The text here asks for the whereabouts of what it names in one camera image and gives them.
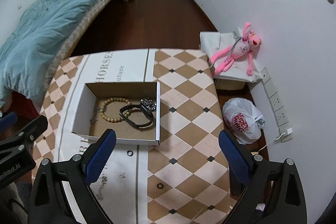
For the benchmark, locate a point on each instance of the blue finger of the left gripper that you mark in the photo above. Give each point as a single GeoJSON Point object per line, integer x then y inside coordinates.
{"type": "Point", "coordinates": [7, 121]}
{"type": "Point", "coordinates": [29, 134]}

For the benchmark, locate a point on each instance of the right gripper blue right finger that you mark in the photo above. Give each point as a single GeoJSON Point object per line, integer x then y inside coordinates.
{"type": "Point", "coordinates": [242, 163]}

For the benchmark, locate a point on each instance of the black fitness band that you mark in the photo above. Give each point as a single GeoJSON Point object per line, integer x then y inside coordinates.
{"type": "Point", "coordinates": [139, 116]}

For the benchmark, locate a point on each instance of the white wall socket strip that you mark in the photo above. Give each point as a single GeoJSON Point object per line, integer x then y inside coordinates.
{"type": "Point", "coordinates": [276, 104]}

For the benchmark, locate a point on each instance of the pink panther plush toy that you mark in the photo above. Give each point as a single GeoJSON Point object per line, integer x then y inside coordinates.
{"type": "Point", "coordinates": [245, 45]}

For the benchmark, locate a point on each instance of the white printed plastic bag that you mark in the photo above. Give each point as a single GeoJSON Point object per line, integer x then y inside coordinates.
{"type": "Point", "coordinates": [244, 119]}

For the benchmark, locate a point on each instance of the cardboard box under cloth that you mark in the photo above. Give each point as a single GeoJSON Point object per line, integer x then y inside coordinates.
{"type": "Point", "coordinates": [229, 85]}

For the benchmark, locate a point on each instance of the blue duvet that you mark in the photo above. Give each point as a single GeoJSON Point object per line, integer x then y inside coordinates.
{"type": "Point", "coordinates": [33, 45]}

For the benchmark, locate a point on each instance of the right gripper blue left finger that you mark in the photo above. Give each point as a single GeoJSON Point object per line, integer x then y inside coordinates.
{"type": "Point", "coordinates": [88, 166]}

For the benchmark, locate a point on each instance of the white cloth on box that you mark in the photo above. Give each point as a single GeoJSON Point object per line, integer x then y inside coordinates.
{"type": "Point", "coordinates": [213, 42]}

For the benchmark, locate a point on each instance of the white cardboard box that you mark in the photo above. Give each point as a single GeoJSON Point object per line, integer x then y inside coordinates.
{"type": "Point", "coordinates": [98, 108]}

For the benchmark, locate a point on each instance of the white charger with cable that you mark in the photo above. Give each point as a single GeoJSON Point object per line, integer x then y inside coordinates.
{"type": "Point", "coordinates": [286, 133]}

